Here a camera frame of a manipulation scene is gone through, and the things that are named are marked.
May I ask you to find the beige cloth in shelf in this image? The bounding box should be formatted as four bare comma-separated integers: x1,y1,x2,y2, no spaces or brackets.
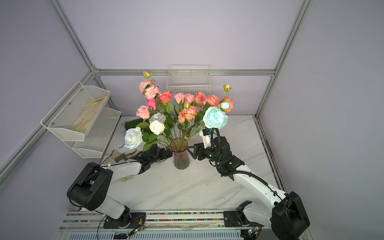
71,97,106,134

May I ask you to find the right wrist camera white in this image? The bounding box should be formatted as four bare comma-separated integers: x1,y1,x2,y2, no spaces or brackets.
200,129,211,149

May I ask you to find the mint green peony stem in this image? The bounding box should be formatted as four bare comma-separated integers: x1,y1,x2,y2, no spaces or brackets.
184,100,233,141

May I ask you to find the orange pink peony stem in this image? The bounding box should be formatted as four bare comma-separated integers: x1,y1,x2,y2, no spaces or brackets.
179,83,234,142

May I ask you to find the pale blue grey rose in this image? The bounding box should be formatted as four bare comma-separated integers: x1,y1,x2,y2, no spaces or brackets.
149,113,167,124

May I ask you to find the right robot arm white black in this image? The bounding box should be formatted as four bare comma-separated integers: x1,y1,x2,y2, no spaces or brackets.
187,137,310,240

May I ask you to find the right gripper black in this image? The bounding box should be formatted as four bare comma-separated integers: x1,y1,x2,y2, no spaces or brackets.
187,142,223,164

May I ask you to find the red rose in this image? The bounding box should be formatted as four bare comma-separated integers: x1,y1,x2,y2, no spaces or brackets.
159,92,172,104

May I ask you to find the white wire wall basket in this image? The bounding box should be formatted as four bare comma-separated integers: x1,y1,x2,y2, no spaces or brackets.
167,65,211,95

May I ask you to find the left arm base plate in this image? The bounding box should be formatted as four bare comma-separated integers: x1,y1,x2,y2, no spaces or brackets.
103,212,147,229

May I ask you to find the light pink rose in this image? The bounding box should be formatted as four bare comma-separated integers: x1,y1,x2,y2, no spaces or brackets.
136,106,151,119

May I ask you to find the beige work glove on table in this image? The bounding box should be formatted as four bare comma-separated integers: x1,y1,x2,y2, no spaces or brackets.
101,150,141,182

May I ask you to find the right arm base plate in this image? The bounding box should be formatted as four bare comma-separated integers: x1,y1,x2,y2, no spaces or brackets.
223,200,262,228

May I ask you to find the green artificial grass mat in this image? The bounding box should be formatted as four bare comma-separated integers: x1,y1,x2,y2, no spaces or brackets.
124,118,143,130

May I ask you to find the large white rose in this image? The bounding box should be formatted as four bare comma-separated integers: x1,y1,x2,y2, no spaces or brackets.
124,127,143,150

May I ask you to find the aluminium front rail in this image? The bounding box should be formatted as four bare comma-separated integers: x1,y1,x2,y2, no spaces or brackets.
55,210,277,240

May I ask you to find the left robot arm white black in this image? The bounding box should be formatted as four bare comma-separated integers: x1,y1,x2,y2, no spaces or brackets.
67,144,173,228

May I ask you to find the white mesh two-tier shelf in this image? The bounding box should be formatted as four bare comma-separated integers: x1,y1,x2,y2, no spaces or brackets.
41,82,121,159

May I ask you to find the small white rose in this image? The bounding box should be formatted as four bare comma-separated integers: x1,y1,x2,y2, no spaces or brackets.
149,120,165,135

